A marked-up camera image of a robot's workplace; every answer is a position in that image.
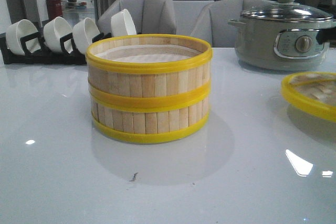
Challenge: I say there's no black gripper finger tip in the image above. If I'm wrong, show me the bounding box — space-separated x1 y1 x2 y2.
316 26 336 44

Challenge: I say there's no woven bamboo steamer lid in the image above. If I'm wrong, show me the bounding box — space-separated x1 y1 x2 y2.
281 71 335 122

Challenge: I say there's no bamboo steamer tier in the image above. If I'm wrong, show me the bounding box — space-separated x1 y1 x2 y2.
86 34 213 102
91 97 210 144

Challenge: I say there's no glass pot lid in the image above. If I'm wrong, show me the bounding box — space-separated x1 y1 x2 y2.
241 0 333 22

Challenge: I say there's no green electric cooking pot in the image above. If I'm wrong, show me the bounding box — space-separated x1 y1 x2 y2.
228 17 335 71

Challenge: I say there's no grey chair right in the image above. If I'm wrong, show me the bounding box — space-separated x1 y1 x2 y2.
190 0 273 48

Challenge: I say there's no grey chair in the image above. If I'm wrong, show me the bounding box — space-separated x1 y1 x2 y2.
190 0 273 48
97 0 176 34

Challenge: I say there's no grey chair left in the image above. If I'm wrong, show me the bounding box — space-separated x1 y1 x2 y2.
97 0 176 34

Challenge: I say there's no white bowl rightmost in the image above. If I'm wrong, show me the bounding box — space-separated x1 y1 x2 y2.
110 9 137 37

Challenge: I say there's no white bowl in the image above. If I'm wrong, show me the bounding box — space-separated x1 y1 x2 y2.
72 17 100 54
43 16 72 53
6 19 38 56
110 9 137 37

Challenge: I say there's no red bin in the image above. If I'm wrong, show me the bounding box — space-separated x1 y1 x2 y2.
46 0 62 21

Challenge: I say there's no black bowl rack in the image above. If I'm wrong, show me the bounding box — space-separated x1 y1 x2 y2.
0 32 113 66

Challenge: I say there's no white bowl far left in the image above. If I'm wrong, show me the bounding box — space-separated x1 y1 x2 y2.
6 19 38 56

